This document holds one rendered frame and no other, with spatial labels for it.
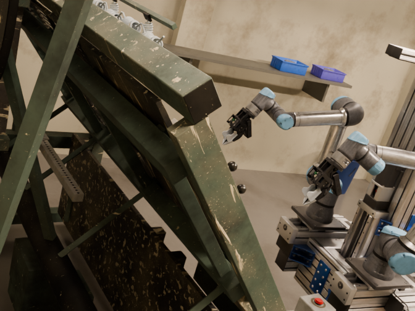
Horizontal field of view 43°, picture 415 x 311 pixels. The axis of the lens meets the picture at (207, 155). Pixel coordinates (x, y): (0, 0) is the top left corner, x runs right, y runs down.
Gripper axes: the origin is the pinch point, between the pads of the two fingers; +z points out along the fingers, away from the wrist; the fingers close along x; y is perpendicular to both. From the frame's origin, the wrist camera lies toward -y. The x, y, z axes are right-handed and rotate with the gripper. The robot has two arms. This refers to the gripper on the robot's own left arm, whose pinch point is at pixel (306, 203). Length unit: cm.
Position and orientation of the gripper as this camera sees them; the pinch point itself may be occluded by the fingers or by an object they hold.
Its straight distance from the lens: 218.7
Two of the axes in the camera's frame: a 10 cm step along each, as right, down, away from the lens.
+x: 3.7, 4.2, -8.3
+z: -6.5, 7.5, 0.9
